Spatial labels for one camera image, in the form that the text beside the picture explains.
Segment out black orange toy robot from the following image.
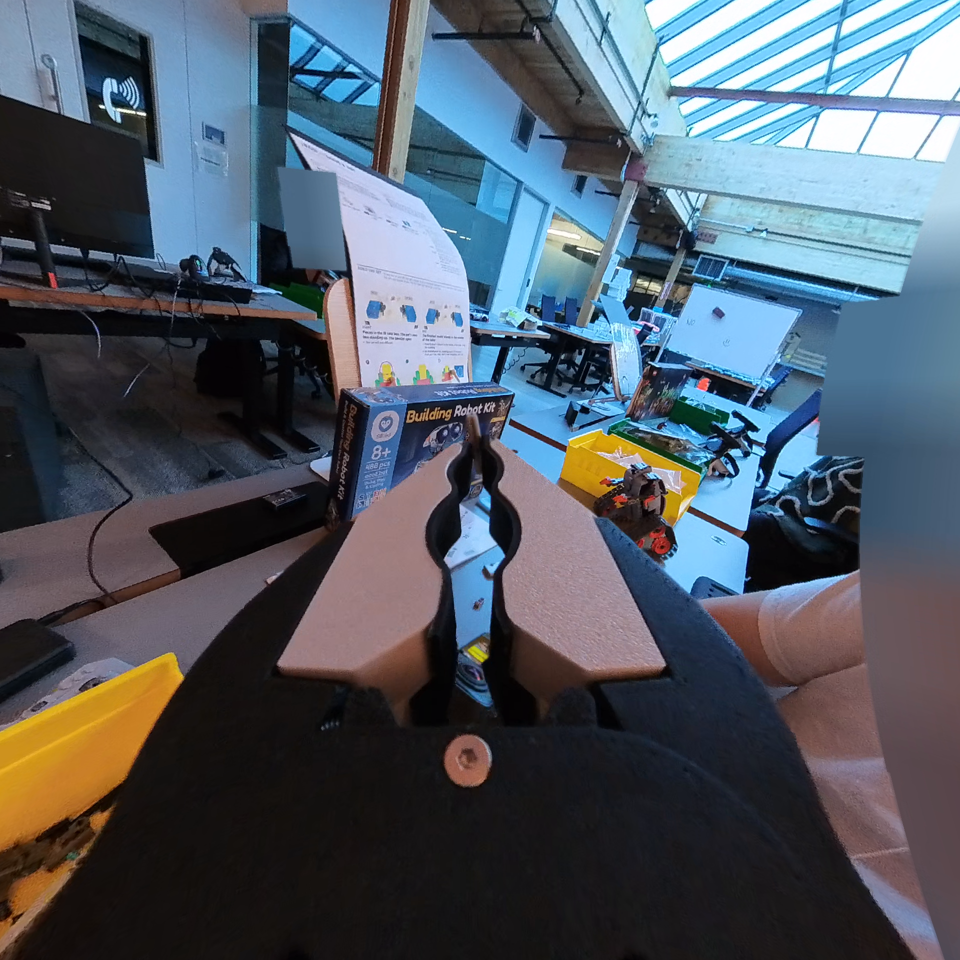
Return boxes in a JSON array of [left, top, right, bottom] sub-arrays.
[[594, 462, 679, 561]]

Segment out black flat box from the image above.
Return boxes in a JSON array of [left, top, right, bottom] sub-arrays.
[[0, 618, 77, 704]]

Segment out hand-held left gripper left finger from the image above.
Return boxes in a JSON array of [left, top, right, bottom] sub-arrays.
[[276, 441, 477, 727]]

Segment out blue office chair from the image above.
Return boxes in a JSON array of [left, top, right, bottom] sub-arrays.
[[756, 388, 824, 490]]

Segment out person's right forearm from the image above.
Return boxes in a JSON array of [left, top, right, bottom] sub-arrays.
[[703, 568, 865, 688]]

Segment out whiteboard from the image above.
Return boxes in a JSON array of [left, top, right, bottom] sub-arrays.
[[663, 282, 804, 385]]

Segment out blue robot kit box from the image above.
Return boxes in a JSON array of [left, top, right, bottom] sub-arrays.
[[327, 382, 516, 524]]

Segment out wood-edged computer desk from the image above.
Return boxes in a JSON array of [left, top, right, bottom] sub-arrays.
[[0, 258, 325, 460]]

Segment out clear plastic bag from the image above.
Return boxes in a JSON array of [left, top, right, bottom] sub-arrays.
[[21, 657, 138, 715]]

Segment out yellow plastic bin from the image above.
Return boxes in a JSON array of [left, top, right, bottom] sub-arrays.
[[561, 428, 703, 528], [0, 652, 186, 931]]

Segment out large instruction sheet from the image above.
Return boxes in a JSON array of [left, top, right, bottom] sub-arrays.
[[288, 127, 474, 391]]

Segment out green plastic bin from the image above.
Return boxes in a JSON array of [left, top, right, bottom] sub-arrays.
[[608, 396, 730, 468]]

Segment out black computer monitor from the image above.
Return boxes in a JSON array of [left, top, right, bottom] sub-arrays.
[[0, 93, 156, 261]]

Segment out wooden post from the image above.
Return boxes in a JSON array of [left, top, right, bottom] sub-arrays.
[[372, 0, 432, 186]]

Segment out colourful game box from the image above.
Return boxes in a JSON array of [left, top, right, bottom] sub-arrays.
[[625, 361, 693, 423]]

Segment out person's light clothing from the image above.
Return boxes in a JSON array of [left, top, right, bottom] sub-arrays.
[[775, 666, 948, 960]]

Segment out wooden chair back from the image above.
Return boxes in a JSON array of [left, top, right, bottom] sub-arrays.
[[321, 276, 363, 408]]

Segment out black tool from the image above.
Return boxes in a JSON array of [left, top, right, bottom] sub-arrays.
[[703, 408, 764, 483]]

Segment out window with phone sign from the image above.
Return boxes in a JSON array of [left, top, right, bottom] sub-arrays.
[[73, 2, 164, 164]]

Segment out black patterned jacket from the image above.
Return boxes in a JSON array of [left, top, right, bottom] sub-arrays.
[[744, 456, 865, 595]]

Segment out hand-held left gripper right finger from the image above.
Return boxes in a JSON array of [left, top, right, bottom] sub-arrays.
[[478, 439, 669, 727]]

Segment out black cable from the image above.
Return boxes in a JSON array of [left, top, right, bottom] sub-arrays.
[[37, 441, 138, 627]]

